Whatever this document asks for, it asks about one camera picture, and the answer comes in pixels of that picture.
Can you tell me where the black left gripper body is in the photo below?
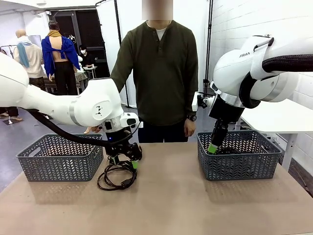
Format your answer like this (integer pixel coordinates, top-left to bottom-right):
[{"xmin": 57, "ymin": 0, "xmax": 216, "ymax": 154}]
[{"xmin": 104, "ymin": 129, "xmax": 134, "ymax": 157}]

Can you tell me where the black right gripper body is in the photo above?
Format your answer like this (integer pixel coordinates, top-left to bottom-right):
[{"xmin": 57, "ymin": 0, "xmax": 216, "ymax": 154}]
[{"xmin": 208, "ymin": 94, "xmax": 245, "ymax": 123}]

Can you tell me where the black power cable round plug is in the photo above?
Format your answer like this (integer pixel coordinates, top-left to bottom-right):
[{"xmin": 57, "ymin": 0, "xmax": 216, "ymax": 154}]
[{"xmin": 216, "ymin": 147, "xmax": 244, "ymax": 155}]

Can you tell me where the person's right forearm green sleeve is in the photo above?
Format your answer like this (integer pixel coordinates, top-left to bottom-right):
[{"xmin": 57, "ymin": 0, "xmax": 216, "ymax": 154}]
[{"xmin": 110, "ymin": 66, "xmax": 134, "ymax": 94}]

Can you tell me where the person's left forearm green sleeve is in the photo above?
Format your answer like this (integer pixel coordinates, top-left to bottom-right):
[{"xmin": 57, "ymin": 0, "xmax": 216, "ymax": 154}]
[{"xmin": 185, "ymin": 80, "xmax": 199, "ymax": 117}]

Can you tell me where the person's right hand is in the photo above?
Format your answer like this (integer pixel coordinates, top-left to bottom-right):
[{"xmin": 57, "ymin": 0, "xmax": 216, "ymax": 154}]
[{"xmin": 84, "ymin": 125, "xmax": 102, "ymax": 135}]

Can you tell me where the person's left hand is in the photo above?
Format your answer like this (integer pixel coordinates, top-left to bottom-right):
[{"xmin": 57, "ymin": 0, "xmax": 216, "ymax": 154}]
[{"xmin": 183, "ymin": 119, "xmax": 196, "ymax": 138}]

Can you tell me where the grey plastic lattice basket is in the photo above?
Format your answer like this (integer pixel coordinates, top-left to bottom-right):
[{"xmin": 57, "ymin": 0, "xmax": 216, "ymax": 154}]
[
  {"xmin": 197, "ymin": 130, "xmax": 283, "ymax": 181},
  {"xmin": 16, "ymin": 133, "xmax": 105, "ymax": 182}
]

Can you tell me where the white side table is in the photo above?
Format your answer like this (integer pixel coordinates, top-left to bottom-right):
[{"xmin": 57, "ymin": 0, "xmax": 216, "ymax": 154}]
[{"xmin": 234, "ymin": 97, "xmax": 313, "ymax": 172}]

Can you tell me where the person in green sweater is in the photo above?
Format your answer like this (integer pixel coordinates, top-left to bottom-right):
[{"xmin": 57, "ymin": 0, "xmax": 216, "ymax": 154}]
[{"xmin": 84, "ymin": 0, "xmax": 199, "ymax": 144}]

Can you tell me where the black light stand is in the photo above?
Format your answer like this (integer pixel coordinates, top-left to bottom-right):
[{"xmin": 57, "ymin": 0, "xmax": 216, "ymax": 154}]
[{"xmin": 202, "ymin": 0, "xmax": 213, "ymax": 95}]

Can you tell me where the table with patterned cloth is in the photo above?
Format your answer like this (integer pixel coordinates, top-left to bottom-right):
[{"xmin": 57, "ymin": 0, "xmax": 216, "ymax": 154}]
[{"xmin": 44, "ymin": 72, "xmax": 89, "ymax": 95}]

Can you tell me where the small grey desk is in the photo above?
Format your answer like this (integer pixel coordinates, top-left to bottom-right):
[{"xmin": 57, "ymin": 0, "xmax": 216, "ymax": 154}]
[{"xmin": 83, "ymin": 65, "xmax": 99, "ymax": 81}]

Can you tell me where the seated person with mask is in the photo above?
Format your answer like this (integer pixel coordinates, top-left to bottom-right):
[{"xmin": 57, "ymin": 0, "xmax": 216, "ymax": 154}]
[{"xmin": 78, "ymin": 45, "xmax": 97, "ymax": 68}]

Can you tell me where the white fabric backdrop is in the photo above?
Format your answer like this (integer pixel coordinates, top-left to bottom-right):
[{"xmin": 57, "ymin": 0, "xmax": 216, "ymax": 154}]
[{"xmin": 96, "ymin": 0, "xmax": 213, "ymax": 110}]

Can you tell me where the mannequin with blue shirt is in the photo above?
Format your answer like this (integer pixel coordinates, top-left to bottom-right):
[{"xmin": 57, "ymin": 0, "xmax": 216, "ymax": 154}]
[{"xmin": 41, "ymin": 21, "xmax": 81, "ymax": 96}]

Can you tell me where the mannequin beige sweater blue scarf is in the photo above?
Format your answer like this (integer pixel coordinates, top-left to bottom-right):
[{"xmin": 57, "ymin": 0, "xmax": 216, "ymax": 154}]
[{"xmin": 12, "ymin": 29, "xmax": 46, "ymax": 91}]

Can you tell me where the black slanted backdrop pole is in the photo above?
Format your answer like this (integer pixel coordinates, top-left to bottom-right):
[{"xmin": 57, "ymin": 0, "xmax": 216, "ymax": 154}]
[{"xmin": 113, "ymin": 0, "xmax": 130, "ymax": 108}]

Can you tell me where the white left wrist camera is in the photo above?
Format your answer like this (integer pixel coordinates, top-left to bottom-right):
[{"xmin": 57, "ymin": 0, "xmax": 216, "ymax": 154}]
[{"xmin": 123, "ymin": 113, "xmax": 140, "ymax": 129}]

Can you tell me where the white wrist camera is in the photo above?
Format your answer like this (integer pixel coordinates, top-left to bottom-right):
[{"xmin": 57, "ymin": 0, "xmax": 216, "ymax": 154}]
[
  {"xmin": 123, "ymin": 113, "xmax": 140, "ymax": 129},
  {"xmin": 192, "ymin": 91, "xmax": 216, "ymax": 112}
]

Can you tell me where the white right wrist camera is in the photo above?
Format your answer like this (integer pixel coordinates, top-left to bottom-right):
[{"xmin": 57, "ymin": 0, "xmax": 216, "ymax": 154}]
[{"xmin": 192, "ymin": 91, "xmax": 216, "ymax": 112}]

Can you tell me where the black left arm cable sleeve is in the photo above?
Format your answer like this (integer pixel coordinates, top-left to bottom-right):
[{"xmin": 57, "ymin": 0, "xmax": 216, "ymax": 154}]
[{"xmin": 27, "ymin": 109, "xmax": 133, "ymax": 149}]

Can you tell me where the black arm cable sleeve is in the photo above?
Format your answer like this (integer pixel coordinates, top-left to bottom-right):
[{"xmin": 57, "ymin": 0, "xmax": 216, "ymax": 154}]
[
  {"xmin": 238, "ymin": 54, "xmax": 313, "ymax": 110},
  {"xmin": 27, "ymin": 109, "xmax": 133, "ymax": 149}
]

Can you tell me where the black right arm cable sleeve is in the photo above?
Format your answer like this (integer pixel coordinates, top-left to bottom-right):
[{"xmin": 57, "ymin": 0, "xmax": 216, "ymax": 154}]
[{"xmin": 238, "ymin": 54, "xmax": 313, "ymax": 110}]

